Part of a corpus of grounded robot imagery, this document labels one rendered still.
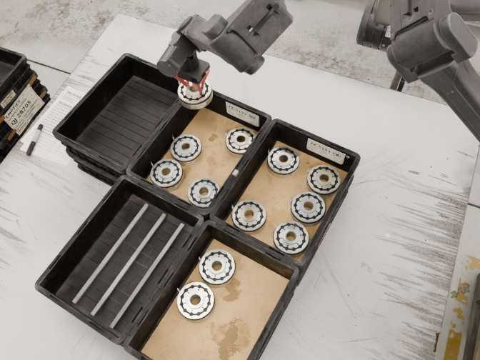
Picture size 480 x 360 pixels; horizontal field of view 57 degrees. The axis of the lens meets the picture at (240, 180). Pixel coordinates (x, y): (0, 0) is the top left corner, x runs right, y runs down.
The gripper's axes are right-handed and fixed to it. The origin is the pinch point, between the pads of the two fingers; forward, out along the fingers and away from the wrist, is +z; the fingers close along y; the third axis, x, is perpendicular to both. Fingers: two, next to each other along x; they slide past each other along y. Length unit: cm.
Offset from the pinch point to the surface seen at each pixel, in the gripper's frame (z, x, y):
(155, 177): 19.2, -24.3, -2.8
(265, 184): 23.0, -8.7, 28.2
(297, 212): 20.4, -13.8, 41.8
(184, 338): 23, -60, 31
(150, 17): 103, 106, -123
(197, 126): 22.3, 0.4, -3.1
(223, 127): 22.5, 4.1, 5.3
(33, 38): 101, 55, -182
